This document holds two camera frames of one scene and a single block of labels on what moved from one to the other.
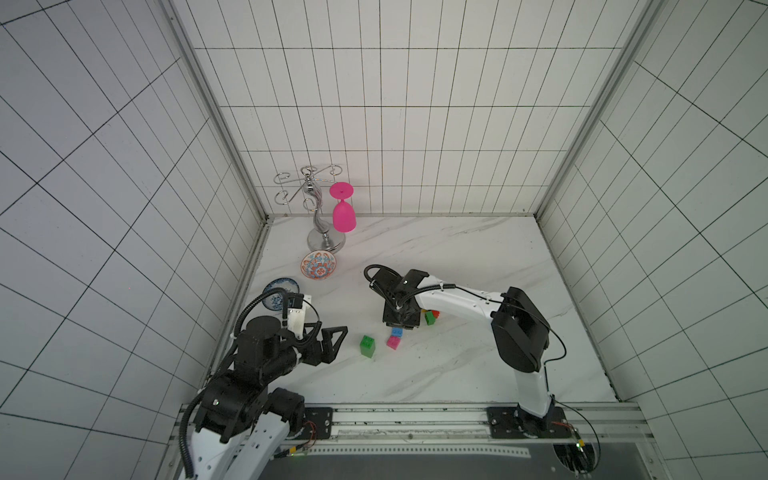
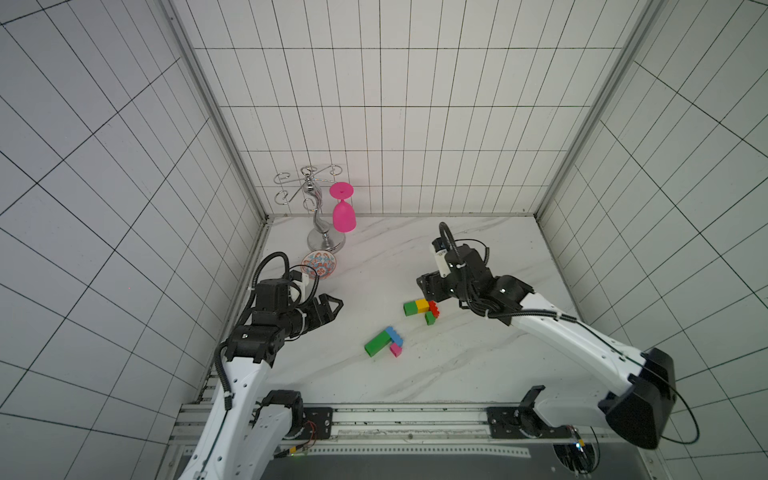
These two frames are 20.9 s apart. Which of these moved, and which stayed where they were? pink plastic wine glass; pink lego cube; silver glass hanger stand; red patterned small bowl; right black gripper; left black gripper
Moved: pink lego cube; right black gripper; left black gripper
Stayed: red patterned small bowl; pink plastic wine glass; silver glass hanger stand
